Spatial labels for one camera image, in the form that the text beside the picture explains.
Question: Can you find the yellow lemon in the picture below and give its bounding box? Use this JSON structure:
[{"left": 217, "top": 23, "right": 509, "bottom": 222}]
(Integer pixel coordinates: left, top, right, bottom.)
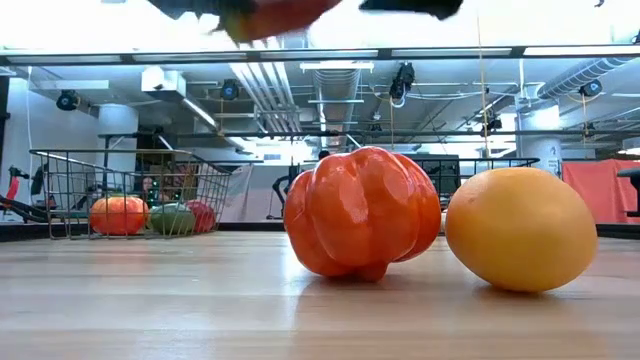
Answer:
[{"left": 444, "top": 166, "right": 599, "bottom": 294}]

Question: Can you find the small orange pumpkin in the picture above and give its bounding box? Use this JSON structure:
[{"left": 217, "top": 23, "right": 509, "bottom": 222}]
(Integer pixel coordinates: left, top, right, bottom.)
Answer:
[{"left": 89, "top": 195, "right": 151, "bottom": 237}]

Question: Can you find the black wire basket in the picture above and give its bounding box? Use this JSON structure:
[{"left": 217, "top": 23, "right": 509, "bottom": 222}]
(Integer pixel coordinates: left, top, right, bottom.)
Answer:
[
  {"left": 28, "top": 148, "right": 234, "bottom": 240},
  {"left": 409, "top": 156, "right": 541, "bottom": 236}
]

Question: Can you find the white ceiling box unit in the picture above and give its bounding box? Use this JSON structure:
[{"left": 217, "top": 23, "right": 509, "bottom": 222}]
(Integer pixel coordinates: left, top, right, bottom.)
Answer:
[{"left": 140, "top": 66, "right": 187, "bottom": 104}]

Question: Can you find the orange bell pepper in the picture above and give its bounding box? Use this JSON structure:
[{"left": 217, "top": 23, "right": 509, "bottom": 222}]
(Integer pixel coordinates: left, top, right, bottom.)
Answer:
[{"left": 282, "top": 145, "right": 443, "bottom": 282}]

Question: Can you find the black ceiling-hung camera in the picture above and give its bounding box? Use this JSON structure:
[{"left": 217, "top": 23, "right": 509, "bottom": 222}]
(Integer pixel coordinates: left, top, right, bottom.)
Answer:
[
  {"left": 219, "top": 78, "right": 242, "bottom": 102},
  {"left": 54, "top": 88, "right": 80, "bottom": 112},
  {"left": 388, "top": 61, "right": 417, "bottom": 109},
  {"left": 578, "top": 78, "right": 604, "bottom": 99}
]

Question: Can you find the grey ceiling air duct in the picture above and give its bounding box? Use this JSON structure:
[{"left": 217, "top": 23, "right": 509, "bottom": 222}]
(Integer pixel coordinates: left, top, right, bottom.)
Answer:
[{"left": 312, "top": 68, "right": 362, "bottom": 151}]

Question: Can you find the silver ribbed air duct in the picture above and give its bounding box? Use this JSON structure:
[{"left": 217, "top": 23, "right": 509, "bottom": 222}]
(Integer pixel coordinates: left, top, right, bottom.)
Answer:
[{"left": 537, "top": 55, "right": 636, "bottom": 100}]

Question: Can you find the orange red cloth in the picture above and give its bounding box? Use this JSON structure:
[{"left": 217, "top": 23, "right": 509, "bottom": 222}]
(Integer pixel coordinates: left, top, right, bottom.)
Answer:
[{"left": 562, "top": 158, "right": 640, "bottom": 225}]

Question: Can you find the black cabinet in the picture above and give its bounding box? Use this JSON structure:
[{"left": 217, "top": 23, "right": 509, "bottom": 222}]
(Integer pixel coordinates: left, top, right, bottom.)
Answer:
[{"left": 409, "top": 153, "right": 461, "bottom": 199}]

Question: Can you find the overhead beam with light strips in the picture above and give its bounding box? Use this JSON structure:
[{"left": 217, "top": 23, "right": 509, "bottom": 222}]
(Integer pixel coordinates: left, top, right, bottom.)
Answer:
[{"left": 0, "top": 43, "right": 640, "bottom": 67}]

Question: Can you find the red green chili pepper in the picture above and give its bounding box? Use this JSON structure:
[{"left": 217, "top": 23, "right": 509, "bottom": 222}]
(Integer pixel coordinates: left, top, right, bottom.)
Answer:
[{"left": 218, "top": 0, "right": 344, "bottom": 44}]

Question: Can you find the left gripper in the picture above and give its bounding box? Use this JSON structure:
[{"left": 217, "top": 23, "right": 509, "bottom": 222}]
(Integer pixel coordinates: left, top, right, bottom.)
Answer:
[{"left": 146, "top": 0, "right": 259, "bottom": 21}]

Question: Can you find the dark red apple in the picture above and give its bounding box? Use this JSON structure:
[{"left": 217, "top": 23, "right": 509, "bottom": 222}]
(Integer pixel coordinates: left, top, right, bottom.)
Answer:
[{"left": 187, "top": 199, "right": 218, "bottom": 234}]

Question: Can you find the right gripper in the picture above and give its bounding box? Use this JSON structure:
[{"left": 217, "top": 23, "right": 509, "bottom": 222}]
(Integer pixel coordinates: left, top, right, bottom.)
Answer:
[{"left": 358, "top": 0, "right": 465, "bottom": 21}]

